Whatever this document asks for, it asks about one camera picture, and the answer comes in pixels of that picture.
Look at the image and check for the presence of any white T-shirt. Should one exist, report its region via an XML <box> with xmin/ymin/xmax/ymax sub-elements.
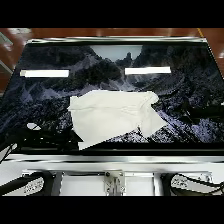
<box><xmin>67</xmin><ymin>89</ymin><xmax>169</xmax><ymax>151</ymax></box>

